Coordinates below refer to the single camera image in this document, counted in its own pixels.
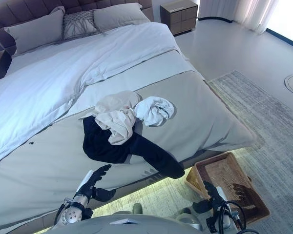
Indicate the wooden nightstand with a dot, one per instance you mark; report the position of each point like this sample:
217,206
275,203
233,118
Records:
179,15

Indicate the white duvet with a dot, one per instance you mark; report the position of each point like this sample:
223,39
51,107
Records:
63,73

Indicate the bed with grey cover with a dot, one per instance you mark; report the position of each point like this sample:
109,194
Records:
197,122

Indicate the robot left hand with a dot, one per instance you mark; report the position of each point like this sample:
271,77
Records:
95,181

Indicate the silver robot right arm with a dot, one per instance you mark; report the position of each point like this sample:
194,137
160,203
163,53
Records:
228,218

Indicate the grey pillow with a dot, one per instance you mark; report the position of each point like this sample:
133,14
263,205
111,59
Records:
119,14
36,34

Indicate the black garment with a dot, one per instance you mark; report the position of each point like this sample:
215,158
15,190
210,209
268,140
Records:
117,146

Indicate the beige garment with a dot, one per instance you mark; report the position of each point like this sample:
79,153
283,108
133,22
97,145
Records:
118,117

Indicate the grey robot torso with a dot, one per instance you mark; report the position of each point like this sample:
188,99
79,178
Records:
122,223

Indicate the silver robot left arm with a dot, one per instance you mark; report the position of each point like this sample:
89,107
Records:
72,210

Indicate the patterned decorative cushion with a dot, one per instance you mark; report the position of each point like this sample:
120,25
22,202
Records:
79,23

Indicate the white curtain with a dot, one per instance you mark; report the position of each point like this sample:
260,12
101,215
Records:
246,12

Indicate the brown wicker basket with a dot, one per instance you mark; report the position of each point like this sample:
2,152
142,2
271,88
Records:
230,182

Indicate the white garment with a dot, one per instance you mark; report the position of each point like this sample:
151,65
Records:
155,111

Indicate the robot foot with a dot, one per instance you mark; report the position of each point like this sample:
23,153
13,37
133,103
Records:
186,214
137,208

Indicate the grey area rug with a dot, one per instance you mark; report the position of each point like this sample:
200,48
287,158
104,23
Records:
266,136

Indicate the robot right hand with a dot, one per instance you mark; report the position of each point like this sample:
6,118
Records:
210,198

